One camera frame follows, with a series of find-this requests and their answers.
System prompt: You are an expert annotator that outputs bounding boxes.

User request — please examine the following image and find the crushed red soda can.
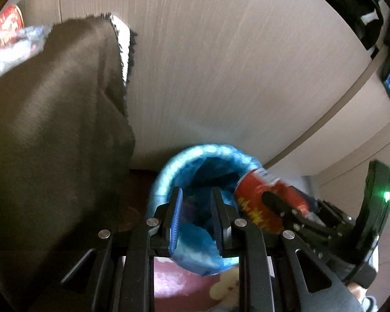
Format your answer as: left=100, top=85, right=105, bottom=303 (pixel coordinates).
left=234, top=168, right=311, bottom=235

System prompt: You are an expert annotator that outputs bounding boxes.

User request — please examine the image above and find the blue trash bag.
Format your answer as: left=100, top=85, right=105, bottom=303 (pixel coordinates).
left=146, top=144, right=262, bottom=277

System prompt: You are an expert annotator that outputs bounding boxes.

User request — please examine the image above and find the person's right hand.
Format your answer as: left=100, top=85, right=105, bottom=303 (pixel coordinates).
left=347, top=282, right=367, bottom=303

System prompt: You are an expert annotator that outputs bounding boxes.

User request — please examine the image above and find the red snack wrapper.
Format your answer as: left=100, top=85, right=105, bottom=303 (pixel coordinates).
left=0, top=4, right=24, bottom=49

